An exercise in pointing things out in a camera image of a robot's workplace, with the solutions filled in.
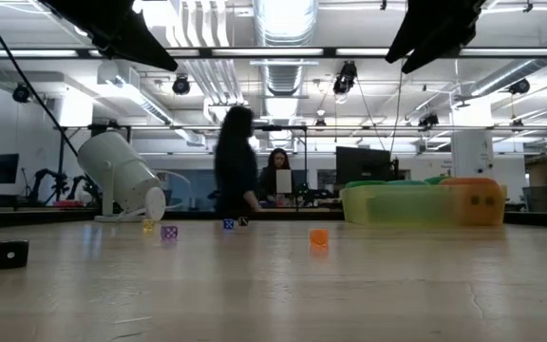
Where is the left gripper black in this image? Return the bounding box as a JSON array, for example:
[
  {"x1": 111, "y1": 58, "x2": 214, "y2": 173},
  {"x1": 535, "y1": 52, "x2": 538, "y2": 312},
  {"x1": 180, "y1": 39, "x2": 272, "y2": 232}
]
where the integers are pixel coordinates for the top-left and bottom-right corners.
[{"x1": 40, "y1": 0, "x2": 180, "y2": 73}]

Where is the orange foam die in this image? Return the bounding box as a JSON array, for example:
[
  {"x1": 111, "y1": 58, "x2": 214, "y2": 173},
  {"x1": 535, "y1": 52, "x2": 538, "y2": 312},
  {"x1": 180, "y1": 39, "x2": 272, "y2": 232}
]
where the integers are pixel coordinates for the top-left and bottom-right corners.
[{"x1": 439, "y1": 177, "x2": 506, "y2": 227}]

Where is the yellow translucent plastic bin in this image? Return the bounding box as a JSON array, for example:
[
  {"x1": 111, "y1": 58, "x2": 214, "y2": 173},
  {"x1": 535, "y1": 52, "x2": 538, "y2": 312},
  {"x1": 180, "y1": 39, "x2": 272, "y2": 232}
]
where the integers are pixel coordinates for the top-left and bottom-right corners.
[{"x1": 340, "y1": 182, "x2": 507, "y2": 227}]

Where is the small orange die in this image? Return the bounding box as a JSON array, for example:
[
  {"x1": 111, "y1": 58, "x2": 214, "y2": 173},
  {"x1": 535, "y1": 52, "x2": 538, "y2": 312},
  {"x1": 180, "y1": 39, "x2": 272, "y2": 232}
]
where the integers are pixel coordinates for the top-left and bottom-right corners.
[{"x1": 309, "y1": 228, "x2": 330, "y2": 248}]

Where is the black overhead beam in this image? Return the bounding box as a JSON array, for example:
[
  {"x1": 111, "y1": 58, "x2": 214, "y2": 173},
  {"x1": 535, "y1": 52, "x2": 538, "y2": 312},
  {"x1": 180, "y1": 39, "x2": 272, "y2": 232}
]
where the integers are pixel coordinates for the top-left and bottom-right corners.
[{"x1": 0, "y1": 46, "x2": 547, "y2": 61}]

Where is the white building column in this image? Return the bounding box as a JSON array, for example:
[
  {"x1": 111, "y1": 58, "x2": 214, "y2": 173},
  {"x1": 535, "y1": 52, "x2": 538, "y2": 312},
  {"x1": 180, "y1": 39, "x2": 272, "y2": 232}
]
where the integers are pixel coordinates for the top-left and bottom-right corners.
[{"x1": 451, "y1": 102, "x2": 496, "y2": 181}]

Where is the black computer monitor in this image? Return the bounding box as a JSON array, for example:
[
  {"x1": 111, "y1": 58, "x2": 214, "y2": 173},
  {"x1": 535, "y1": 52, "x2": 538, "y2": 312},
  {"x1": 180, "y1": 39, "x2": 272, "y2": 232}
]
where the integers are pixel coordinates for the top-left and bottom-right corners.
[
  {"x1": 0, "y1": 153, "x2": 21, "y2": 185},
  {"x1": 334, "y1": 145, "x2": 395, "y2": 187}
]

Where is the person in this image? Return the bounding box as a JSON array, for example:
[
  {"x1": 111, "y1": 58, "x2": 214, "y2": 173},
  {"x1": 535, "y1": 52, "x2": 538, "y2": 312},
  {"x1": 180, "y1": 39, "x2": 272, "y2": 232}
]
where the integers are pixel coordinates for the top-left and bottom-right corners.
[
  {"x1": 213, "y1": 104, "x2": 264, "y2": 215},
  {"x1": 257, "y1": 147, "x2": 299, "y2": 201}
]

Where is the white rectangular panel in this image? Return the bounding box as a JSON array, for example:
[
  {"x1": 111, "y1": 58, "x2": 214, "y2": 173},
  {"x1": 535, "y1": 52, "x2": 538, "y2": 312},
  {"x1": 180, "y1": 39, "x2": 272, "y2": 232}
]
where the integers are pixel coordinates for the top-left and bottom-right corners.
[{"x1": 275, "y1": 169, "x2": 293, "y2": 195}]

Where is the white cylindrical camera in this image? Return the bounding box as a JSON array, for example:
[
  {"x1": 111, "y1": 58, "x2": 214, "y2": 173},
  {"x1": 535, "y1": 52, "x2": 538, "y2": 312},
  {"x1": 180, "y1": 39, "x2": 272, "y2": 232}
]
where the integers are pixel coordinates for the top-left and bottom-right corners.
[{"x1": 77, "y1": 131, "x2": 167, "y2": 223}]

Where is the silver ceiling air duct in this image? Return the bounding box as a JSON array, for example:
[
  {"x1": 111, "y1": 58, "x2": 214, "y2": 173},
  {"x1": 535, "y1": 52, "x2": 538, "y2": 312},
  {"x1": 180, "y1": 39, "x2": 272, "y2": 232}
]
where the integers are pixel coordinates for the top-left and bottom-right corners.
[{"x1": 253, "y1": 0, "x2": 321, "y2": 96}]

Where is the black background rig frame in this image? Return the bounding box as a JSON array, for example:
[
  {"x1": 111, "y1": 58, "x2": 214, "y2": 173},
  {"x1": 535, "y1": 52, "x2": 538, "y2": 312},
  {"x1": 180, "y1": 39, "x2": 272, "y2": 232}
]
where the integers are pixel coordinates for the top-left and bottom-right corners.
[{"x1": 54, "y1": 123, "x2": 547, "y2": 213}]

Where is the black aluminium table frame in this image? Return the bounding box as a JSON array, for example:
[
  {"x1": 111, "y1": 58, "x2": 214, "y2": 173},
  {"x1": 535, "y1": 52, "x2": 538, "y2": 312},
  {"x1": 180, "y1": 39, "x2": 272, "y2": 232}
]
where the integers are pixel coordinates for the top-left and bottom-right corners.
[{"x1": 0, "y1": 207, "x2": 547, "y2": 230}]

